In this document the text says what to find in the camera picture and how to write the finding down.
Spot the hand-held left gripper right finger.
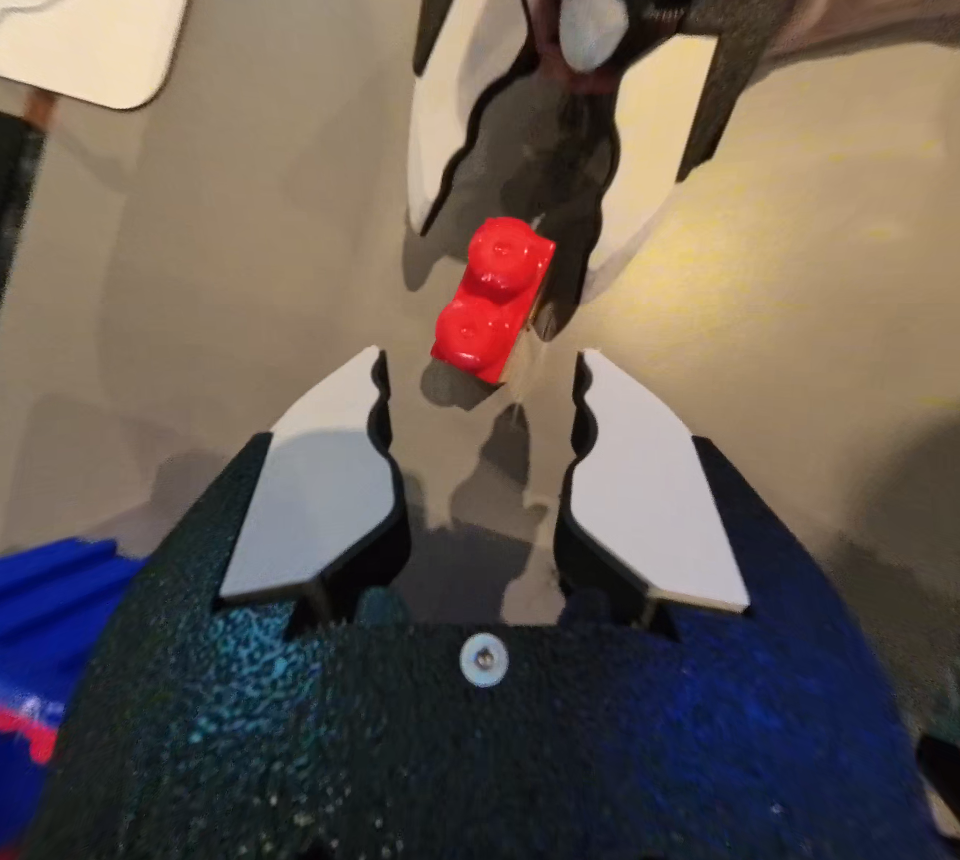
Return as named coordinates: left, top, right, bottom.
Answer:
left=556, top=350, right=753, bottom=627

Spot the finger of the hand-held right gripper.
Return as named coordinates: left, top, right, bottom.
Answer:
left=581, top=35, right=720, bottom=309
left=407, top=0, right=543, bottom=237

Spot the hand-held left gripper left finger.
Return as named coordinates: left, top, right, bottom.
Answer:
left=217, top=345, right=412, bottom=621

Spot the red two-stud block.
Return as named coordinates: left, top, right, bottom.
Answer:
left=429, top=216, right=559, bottom=385

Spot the person's right hand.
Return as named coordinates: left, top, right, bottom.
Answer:
left=525, top=0, right=625, bottom=97

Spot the blue plastic bin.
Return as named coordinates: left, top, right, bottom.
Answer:
left=0, top=537, right=149, bottom=860

